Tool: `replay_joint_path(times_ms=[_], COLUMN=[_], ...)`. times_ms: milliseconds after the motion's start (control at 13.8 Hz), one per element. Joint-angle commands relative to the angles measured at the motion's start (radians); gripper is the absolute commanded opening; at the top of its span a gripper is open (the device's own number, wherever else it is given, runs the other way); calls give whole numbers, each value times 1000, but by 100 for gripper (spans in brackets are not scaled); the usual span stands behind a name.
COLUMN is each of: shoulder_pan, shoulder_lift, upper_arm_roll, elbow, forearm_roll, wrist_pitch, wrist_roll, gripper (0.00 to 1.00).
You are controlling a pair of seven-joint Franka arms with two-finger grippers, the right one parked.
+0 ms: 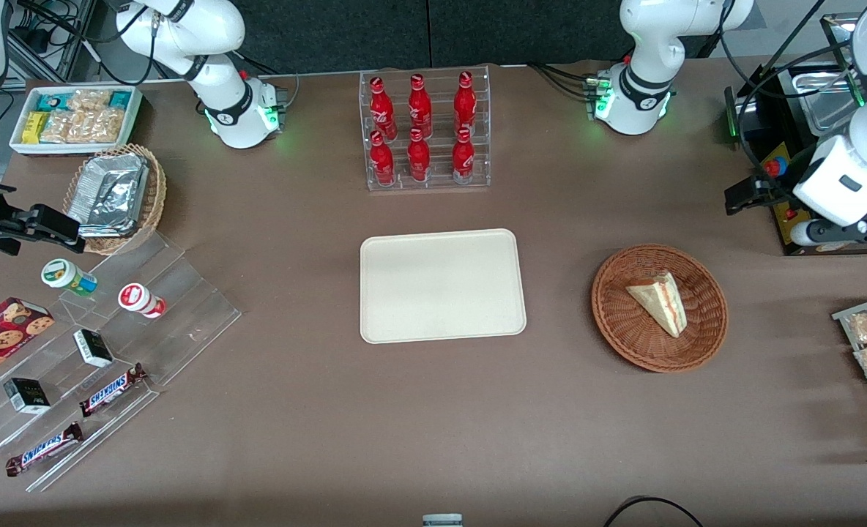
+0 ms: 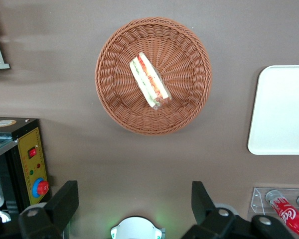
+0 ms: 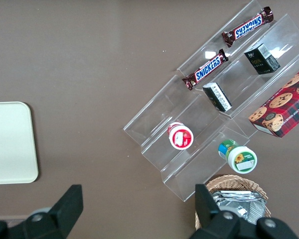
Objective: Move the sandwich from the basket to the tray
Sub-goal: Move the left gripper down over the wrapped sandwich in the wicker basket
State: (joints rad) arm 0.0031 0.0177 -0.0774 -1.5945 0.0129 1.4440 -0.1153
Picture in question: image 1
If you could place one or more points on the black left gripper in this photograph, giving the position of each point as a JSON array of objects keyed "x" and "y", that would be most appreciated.
[{"x": 766, "y": 188}]

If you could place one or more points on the triangle sandwich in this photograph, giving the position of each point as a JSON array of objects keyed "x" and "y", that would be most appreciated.
[{"x": 664, "y": 304}]

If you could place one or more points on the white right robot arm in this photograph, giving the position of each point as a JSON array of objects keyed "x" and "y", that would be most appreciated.
[{"x": 221, "y": 110}]

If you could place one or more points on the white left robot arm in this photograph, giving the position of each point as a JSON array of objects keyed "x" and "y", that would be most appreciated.
[{"x": 638, "y": 44}]

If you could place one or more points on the light wicker basket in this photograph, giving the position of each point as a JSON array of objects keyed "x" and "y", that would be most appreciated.
[{"x": 157, "y": 190}]

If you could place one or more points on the round brown wicker basket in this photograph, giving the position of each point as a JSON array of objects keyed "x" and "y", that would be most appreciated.
[{"x": 624, "y": 329}]

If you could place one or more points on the cream plastic tray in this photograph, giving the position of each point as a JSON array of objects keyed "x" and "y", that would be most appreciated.
[{"x": 441, "y": 285}]

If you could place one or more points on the green lid yogurt cup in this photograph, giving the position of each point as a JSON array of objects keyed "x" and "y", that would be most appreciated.
[{"x": 64, "y": 276}]

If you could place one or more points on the silver foil container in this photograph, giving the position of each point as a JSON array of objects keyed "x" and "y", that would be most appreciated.
[{"x": 108, "y": 194}]

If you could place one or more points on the black food warmer cabinet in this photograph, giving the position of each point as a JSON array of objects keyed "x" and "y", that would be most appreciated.
[{"x": 759, "y": 121}]

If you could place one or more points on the clear cracker bag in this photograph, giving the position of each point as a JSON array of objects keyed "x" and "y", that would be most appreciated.
[
  {"x": 89, "y": 99},
  {"x": 61, "y": 128},
  {"x": 104, "y": 126}
]

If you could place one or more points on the yellow snack bar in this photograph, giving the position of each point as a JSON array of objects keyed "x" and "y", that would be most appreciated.
[{"x": 34, "y": 128}]

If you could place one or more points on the red lid yogurt cup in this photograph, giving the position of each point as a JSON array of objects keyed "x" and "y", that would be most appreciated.
[{"x": 137, "y": 298}]

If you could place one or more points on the red cookie box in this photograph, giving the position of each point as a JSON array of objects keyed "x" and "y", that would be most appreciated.
[{"x": 1, "y": 340}]

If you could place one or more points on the small black box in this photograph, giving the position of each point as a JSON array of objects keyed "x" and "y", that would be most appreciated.
[
  {"x": 93, "y": 348},
  {"x": 27, "y": 395}
]

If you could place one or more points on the teal snack packet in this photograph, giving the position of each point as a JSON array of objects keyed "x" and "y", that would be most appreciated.
[
  {"x": 120, "y": 99},
  {"x": 53, "y": 101}
]

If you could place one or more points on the steel food pan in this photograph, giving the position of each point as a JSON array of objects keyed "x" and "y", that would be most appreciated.
[{"x": 825, "y": 95}]

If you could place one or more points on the white snack bin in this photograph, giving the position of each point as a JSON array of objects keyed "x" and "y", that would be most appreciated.
[{"x": 135, "y": 110}]

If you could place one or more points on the clear acrylic stepped stand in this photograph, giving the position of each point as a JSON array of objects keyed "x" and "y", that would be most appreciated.
[{"x": 184, "y": 307}]

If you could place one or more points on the Snickers chocolate bar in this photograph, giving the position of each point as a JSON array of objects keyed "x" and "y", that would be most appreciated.
[
  {"x": 111, "y": 390},
  {"x": 44, "y": 449}
]

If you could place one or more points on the red cola bottle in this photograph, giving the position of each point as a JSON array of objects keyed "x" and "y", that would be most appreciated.
[
  {"x": 465, "y": 106},
  {"x": 420, "y": 110},
  {"x": 380, "y": 110},
  {"x": 382, "y": 162},
  {"x": 463, "y": 159},
  {"x": 419, "y": 159}
]

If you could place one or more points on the clear acrylic bottle rack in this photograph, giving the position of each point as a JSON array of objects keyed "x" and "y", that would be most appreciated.
[{"x": 441, "y": 124}]

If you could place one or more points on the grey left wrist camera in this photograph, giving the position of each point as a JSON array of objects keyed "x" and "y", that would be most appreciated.
[{"x": 829, "y": 233}]

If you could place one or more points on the aluminium frame rack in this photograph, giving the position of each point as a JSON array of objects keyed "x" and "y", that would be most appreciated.
[{"x": 60, "y": 58}]

